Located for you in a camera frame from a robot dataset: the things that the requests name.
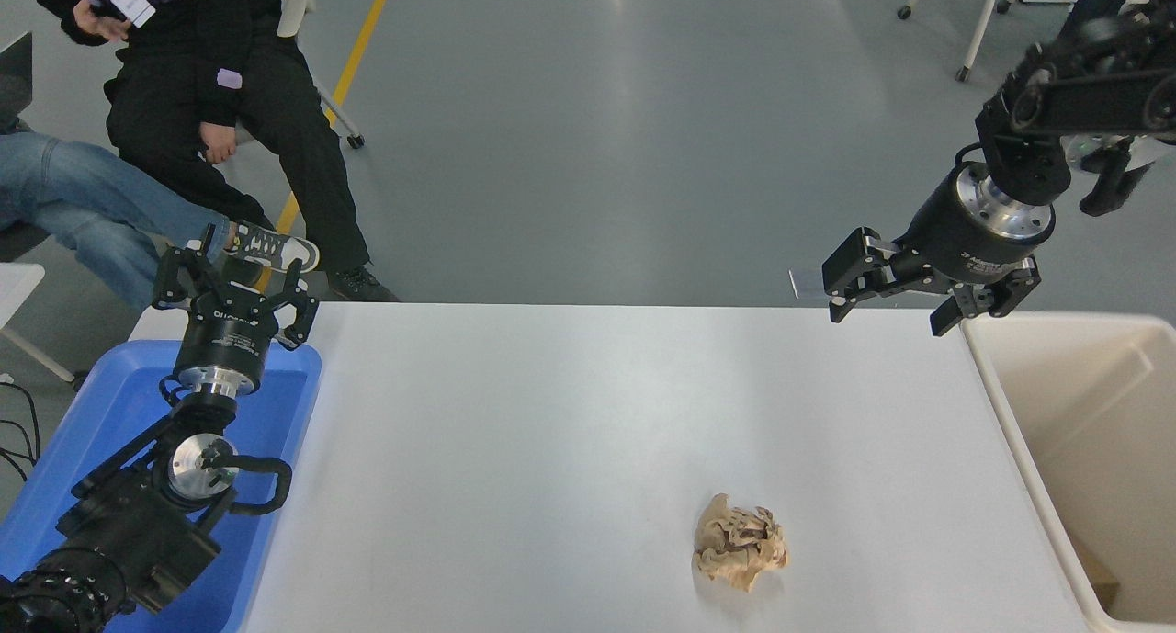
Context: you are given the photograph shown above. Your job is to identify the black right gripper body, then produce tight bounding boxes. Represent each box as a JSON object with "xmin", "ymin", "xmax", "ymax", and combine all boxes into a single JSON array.
[{"xmin": 897, "ymin": 170, "xmax": 1050, "ymax": 291}]

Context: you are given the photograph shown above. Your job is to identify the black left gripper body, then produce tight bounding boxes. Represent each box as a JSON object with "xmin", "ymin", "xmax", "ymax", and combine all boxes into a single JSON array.
[{"xmin": 175, "ymin": 304, "xmax": 278, "ymax": 377}]

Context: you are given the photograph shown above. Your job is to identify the seated person's left hand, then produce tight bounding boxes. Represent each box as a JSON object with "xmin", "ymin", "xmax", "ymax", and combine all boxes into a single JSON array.
[{"xmin": 200, "ymin": 123, "xmax": 238, "ymax": 166}]

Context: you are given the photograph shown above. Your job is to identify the seated person's right hand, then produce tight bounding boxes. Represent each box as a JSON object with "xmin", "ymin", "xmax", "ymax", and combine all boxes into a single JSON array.
[{"xmin": 73, "ymin": 0, "xmax": 135, "ymax": 44}]

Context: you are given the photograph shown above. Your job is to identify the seated person in jeans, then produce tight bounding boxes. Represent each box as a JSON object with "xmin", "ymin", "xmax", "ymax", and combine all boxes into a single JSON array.
[{"xmin": 0, "ymin": 132, "xmax": 321, "ymax": 312}]

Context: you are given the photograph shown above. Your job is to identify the blue plastic tray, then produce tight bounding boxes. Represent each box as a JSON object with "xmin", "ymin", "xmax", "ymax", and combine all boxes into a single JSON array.
[{"xmin": 0, "ymin": 340, "xmax": 322, "ymax": 633}]

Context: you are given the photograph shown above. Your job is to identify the white side table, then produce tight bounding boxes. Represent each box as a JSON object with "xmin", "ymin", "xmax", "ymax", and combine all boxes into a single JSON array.
[{"xmin": 0, "ymin": 264, "xmax": 76, "ymax": 386}]

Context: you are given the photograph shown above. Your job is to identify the large pale bin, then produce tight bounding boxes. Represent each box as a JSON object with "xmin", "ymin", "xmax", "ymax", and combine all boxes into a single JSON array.
[{"xmin": 960, "ymin": 311, "xmax": 1176, "ymax": 633}]

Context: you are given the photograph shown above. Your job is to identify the seated person in black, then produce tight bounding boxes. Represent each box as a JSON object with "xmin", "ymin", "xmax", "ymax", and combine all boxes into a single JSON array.
[{"xmin": 11, "ymin": 0, "xmax": 401, "ymax": 303}]

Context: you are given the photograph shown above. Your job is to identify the crumpled tan paper ball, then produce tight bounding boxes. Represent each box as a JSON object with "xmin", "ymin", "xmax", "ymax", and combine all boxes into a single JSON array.
[{"xmin": 692, "ymin": 492, "xmax": 789, "ymax": 593}]

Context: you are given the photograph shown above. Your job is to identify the black cables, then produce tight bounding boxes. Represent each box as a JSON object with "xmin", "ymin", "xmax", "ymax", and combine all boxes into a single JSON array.
[{"xmin": 0, "ymin": 381, "xmax": 40, "ymax": 487}]

